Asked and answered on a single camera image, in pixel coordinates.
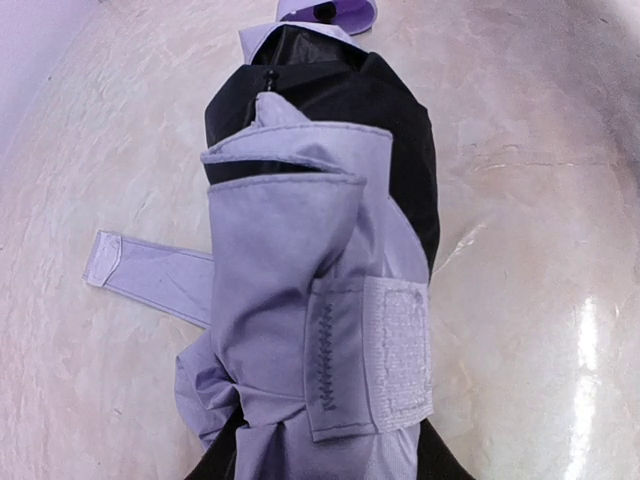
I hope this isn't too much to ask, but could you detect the lilac folding umbrella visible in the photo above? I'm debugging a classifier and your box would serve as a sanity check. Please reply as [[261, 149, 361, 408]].
[[82, 0, 444, 480]]

